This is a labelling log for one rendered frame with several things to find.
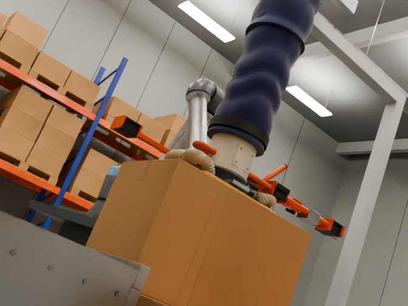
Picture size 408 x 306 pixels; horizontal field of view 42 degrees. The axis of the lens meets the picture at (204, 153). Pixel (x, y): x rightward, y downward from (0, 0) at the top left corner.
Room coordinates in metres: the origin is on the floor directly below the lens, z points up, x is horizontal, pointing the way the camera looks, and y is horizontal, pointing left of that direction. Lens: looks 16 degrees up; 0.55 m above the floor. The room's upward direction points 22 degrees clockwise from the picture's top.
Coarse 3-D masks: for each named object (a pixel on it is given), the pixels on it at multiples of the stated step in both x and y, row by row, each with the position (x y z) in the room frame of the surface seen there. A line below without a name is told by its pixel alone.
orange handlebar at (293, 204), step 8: (144, 136) 1.90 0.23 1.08; (152, 144) 1.93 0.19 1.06; (160, 144) 1.94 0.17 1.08; (192, 144) 1.74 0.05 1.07; (200, 144) 1.71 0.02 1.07; (208, 152) 1.77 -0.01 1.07; (216, 152) 1.74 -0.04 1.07; (248, 176) 1.84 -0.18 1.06; (256, 176) 1.85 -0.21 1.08; (256, 184) 1.91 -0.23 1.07; (264, 184) 1.87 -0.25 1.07; (288, 200) 1.95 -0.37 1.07; (296, 200) 1.97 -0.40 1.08; (288, 208) 2.03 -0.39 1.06; (296, 208) 1.98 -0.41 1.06; (304, 208) 2.00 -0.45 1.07; (320, 224) 2.11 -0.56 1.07; (328, 224) 2.08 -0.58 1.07
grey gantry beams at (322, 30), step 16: (320, 16) 3.92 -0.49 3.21; (320, 32) 3.98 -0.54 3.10; (336, 32) 4.04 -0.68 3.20; (336, 48) 4.11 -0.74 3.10; (352, 48) 4.17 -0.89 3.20; (352, 64) 4.27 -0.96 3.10; (368, 64) 4.30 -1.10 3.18; (368, 80) 4.42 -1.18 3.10; (384, 80) 4.45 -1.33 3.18; (384, 96) 4.58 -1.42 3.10; (400, 96) 4.59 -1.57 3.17
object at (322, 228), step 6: (330, 222) 2.07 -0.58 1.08; (336, 222) 2.09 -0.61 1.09; (318, 228) 2.12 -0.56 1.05; (324, 228) 2.09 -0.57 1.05; (330, 228) 2.07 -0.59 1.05; (336, 228) 2.11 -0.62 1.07; (342, 228) 2.11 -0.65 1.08; (330, 234) 2.13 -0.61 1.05; (336, 234) 2.10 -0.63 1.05; (342, 234) 2.11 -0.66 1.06
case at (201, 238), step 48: (144, 192) 1.62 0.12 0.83; (192, 192) 1.55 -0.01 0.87; (96, 240) 1.79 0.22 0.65; (144, 240) 1.51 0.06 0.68; (192, 240) 1.58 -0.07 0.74; (240, 240) 1.66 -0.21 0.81; (288, 240) 1.76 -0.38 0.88; (144, 288) 1.53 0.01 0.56; (192, 288) 1.61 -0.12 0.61; (240, 288) 1.70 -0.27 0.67; (288, 288) 1.79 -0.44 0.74
